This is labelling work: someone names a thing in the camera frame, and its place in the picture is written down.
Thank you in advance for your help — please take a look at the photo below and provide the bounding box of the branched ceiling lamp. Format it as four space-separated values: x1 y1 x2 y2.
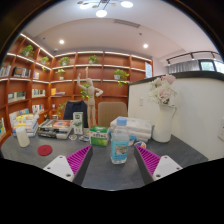
77 0 134 18

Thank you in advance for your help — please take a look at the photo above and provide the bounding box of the chair with dark jacket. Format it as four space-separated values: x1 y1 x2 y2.
63 99 89 129

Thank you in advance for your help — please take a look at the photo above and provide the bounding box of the wooden artist mannequin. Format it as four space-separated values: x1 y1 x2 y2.
77 66 104 129

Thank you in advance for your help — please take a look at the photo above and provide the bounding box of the green and white box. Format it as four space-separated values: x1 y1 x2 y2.
89 125 110 147

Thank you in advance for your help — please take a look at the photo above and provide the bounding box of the cream plastic cup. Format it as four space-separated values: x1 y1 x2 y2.
15 126 31 148

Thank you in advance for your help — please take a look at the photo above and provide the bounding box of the beige upholstered chair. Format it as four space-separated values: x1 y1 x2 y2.
97 101 129 128

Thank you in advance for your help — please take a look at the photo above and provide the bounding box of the wooden wall shelf unit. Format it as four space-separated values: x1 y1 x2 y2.
0 32 154 144

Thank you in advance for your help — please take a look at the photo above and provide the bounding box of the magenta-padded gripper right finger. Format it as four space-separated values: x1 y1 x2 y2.
133 144 184 186

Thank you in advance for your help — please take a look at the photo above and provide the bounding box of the black ceiling track rail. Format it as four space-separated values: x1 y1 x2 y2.
165 50 223 65

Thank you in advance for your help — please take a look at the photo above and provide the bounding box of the grey curtain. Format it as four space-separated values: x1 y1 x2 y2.
167 59 201 75

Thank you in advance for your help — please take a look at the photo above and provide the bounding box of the blue-printed tissue pack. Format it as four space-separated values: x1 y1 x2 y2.
129 135 149 144

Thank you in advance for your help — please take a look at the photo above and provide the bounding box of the dark book stack, orange cover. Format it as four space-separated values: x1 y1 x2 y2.
37 119 74 140

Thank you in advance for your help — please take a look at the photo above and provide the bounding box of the tall green-white drink carton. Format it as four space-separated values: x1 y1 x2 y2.
72 111 84 136

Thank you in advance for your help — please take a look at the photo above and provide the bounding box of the white ceramic jug vase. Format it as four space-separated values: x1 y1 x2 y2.
152 103 178 144

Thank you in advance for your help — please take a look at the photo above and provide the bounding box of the flat round red coaster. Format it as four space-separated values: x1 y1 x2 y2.
37 144 54 157

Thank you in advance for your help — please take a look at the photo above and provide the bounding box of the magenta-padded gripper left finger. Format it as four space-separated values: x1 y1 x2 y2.
43 144 95 187

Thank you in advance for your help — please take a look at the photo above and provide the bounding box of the white wall sign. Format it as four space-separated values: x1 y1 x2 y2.
145 62 153 79

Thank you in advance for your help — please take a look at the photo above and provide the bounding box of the clear blue-capped water bottle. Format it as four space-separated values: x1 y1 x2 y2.
110 116 131 165

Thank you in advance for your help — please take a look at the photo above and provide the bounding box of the window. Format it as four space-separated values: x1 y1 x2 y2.
199 59 224 74

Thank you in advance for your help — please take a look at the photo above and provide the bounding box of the ceiling air vent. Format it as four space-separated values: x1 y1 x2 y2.
113 18 141 29

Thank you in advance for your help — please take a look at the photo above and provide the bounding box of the stack of pale colourful books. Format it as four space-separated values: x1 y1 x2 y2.
12 113 40 138

